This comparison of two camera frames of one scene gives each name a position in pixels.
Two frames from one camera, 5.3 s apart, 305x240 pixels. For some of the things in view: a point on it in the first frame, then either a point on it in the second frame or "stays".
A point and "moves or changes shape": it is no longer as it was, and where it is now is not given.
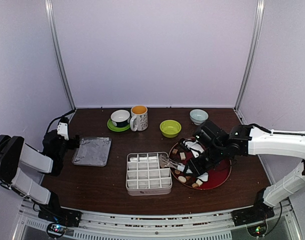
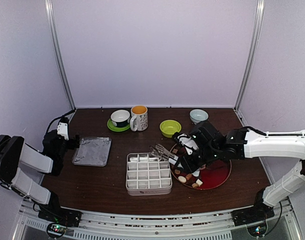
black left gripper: (74, 144) stays
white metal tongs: (197, 150) moves or changes shape
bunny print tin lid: (93, 151) stays
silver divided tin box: (144, 176) stays
